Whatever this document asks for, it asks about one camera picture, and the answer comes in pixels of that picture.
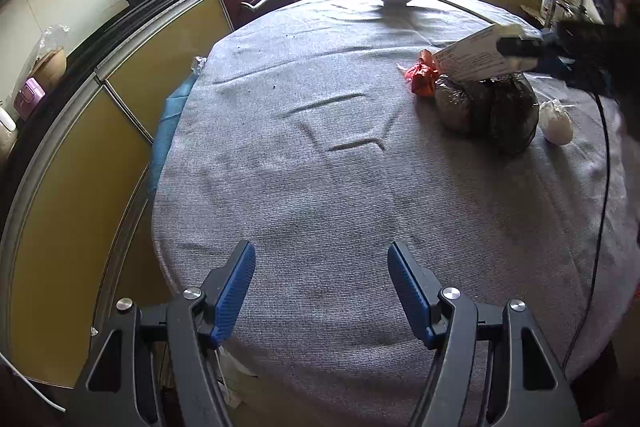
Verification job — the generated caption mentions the small pink container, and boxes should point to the small pink container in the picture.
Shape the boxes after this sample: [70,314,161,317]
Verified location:
[13,77,46,118]

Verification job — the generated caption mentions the grey knotted plastic bag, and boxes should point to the grey knotted plastic bag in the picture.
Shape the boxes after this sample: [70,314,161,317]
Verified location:
[433,74,495,136]

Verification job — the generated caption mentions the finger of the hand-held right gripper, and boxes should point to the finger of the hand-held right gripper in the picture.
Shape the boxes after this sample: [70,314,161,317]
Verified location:
[537,56,576,80]
[496,35,559,58]

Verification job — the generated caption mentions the white cable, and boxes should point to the white cable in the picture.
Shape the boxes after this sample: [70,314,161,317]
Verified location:
[0,349,67,411]

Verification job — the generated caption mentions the white knotted plastic bag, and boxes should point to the white knotted plastic bag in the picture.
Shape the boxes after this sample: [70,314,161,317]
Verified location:
[538,99,575,144]

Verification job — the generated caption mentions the black knotted plastic bag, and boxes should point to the black knotted plastic bag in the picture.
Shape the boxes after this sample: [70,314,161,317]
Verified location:
[487,74,540,156]

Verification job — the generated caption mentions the brown bag in clear plastic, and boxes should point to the brown bag in clear plastic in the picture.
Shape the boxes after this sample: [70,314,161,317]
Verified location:
[27,24,69,91]

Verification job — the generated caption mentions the white medicine box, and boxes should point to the white medicine box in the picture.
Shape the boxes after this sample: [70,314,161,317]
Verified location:
[432,24,542,84]

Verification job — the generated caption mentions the red orange snack wrapper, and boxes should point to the red orange snack wrapper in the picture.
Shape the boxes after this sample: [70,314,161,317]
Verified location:
[397,49,441,98]

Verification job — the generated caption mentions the black cable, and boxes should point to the black cable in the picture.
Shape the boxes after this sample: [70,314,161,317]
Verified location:
[561,91,613,372]

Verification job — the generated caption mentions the white electric kettle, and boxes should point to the white electric kettle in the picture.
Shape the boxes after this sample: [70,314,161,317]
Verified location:
[0,107,19,148]

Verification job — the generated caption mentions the yellow base cabinets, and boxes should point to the yellow base cabinets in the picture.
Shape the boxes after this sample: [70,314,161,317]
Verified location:
[0,0,550,388]

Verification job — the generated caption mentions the blue table underlay cloth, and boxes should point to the blue table underlay cloth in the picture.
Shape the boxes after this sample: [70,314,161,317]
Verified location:
[151,71,202,170]

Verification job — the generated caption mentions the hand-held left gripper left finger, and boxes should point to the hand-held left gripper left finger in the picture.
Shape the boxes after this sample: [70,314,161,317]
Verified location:
[65,239,257,427]

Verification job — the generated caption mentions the grey tablecloth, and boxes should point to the grey tablecloth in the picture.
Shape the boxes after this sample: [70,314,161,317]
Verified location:
[150,0,640,427]

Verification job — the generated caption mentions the black kitchen countertop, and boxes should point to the black kitchen countertop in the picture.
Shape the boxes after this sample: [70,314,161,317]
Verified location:
[0,0,551,188]

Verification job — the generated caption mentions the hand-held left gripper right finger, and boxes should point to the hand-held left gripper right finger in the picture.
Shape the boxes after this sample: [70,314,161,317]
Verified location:
[387,241,583,427]

